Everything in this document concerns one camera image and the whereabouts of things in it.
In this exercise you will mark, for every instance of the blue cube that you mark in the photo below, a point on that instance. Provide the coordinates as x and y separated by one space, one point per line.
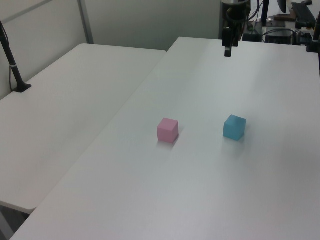
234 127

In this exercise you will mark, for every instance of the grey partition frame post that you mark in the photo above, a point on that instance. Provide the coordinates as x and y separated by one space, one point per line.
85 21

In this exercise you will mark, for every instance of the pink cube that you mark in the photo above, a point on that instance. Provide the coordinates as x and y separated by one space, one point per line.
167 130

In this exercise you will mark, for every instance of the black Franka gripper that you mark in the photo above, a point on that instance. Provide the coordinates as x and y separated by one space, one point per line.
236 11

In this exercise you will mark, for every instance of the black clamp mount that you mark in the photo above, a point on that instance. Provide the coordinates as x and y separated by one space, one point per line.
313 40

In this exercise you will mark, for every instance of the black electronics box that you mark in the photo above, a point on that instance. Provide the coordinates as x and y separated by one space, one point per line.
278 35

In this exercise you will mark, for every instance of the black camera stand pole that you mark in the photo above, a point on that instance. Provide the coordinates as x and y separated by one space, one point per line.
11 62

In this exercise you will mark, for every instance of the black keyboard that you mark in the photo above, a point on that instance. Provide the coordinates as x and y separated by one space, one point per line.
303 11

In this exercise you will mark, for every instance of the black monitor stand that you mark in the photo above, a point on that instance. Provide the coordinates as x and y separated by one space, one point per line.
265 12

